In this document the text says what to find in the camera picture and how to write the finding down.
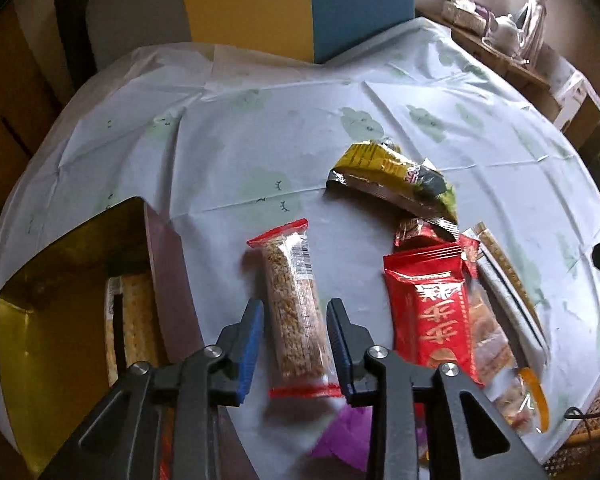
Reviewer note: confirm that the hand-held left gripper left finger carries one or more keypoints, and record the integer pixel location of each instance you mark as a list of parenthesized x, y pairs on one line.
[(250, 350)]

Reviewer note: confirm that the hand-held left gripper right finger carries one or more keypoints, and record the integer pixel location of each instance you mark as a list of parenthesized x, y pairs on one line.
[(337, 345)]

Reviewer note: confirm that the clear red-ended grain bar packet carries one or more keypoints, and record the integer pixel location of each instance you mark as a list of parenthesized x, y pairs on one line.
[(295, 310)]

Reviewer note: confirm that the purple snack packet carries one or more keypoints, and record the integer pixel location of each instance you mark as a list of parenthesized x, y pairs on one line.
[(345, 435)]

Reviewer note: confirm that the large red snack packet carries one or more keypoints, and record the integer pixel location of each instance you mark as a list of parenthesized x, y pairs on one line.
[(430, 310)]

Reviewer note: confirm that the long white stick packet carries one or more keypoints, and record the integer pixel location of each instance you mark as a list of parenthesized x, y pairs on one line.
[(510, 290)]

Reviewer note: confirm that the small dark red packet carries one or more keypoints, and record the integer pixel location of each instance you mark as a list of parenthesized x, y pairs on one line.
[(415, 232)]

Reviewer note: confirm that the clear packet with orange print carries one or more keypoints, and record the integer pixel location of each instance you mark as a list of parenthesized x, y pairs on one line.
[(527, 400)]

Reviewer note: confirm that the gold cardboard box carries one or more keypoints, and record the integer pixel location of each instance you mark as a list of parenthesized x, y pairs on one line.
[(55, 310)]

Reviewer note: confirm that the clear cracker packet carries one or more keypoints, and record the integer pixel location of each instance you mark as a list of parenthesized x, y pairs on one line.
[(130, 320)]

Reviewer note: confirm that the clear brown snack packet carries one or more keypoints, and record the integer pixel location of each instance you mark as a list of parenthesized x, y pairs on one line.
[(490, 340)]

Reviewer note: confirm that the white cardboard box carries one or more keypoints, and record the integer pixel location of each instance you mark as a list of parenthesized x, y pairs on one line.
[(577, 95)]

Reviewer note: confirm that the wicker chair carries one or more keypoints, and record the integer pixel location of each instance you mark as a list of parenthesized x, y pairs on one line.
[(595, 420)]

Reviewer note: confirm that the yellow green snack packet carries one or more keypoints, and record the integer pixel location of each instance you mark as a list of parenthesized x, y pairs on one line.
[(380, 170)]

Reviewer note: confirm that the wooden side table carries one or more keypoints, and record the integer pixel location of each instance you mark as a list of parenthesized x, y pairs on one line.
[(525, 77)]

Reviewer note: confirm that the white green-printed tablecloth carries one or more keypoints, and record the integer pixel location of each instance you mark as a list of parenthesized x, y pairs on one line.
[(280, 125)]

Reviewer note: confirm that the white teapot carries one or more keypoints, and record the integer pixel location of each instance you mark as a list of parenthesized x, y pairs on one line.
[(505, 32)]

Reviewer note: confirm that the pale patterned curtain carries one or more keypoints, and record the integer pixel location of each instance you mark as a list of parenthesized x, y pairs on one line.
[(537, 5)]

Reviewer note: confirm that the grey yellow blue chair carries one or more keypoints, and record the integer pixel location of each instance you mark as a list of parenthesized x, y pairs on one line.
[(260, 0)]

